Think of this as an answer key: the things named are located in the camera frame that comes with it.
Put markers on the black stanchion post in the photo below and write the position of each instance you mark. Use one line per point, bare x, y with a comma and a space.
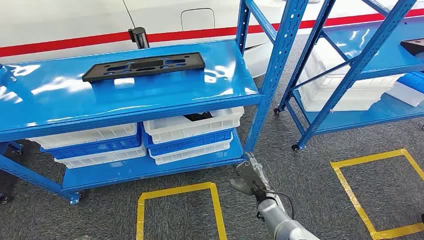
140, 38

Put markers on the blue metal shelf rack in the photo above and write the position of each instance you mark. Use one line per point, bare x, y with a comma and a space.
132, 99
381, 36

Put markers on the long black plastic panel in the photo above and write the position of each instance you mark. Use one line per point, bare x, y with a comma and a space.
414, 46
195, 61

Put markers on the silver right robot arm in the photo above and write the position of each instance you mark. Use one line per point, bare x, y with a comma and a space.
281, 225

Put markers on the yellow floor tape square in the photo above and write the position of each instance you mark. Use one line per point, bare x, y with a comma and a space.
367, 158
179, 190

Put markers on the black plastic part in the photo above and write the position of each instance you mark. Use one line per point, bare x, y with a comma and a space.
198, 116

